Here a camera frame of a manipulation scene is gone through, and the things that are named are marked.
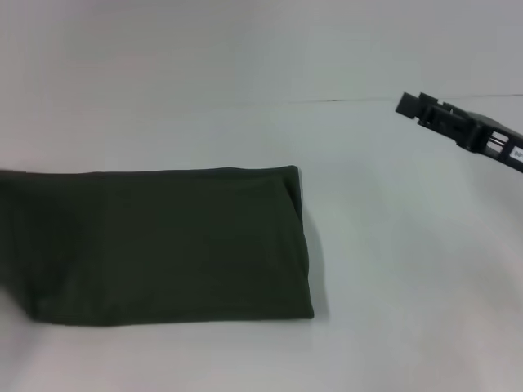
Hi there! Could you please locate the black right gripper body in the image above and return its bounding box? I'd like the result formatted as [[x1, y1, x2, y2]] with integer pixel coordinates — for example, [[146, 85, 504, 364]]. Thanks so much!
[[454, 109, 523, 176]]

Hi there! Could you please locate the dark green shirt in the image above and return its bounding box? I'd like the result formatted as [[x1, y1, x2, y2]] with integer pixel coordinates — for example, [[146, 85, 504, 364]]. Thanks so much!
[[0, 164, 315, 328]]

